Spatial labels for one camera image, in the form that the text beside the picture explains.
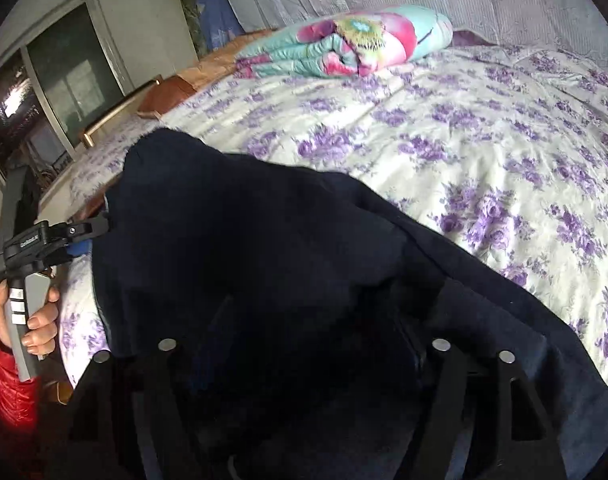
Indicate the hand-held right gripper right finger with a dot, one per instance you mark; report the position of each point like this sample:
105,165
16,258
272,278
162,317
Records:
441,385

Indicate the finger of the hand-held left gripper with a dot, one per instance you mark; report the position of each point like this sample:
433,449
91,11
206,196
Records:
78,249

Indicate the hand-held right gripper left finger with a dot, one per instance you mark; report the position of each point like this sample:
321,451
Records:
159,390

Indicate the navy blue pants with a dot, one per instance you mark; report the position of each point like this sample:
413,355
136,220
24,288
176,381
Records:
264,260

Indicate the person's left forearm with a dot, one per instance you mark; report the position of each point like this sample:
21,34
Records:
8,390

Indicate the person's left hand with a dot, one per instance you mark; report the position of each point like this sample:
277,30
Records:
44,327

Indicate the glass window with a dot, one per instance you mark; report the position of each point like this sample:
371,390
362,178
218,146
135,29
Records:
68,65

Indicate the orange brown pillow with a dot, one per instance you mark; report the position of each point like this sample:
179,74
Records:
203,65

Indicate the purple floral bed sheet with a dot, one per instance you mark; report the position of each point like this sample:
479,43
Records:
484,160

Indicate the blue patterned cloth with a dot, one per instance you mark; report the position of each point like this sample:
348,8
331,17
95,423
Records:
213,10

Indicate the folded colourful floral quilt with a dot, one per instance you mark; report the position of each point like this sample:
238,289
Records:
364,40

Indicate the wooden bed rail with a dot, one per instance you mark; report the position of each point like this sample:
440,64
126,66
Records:
118,105

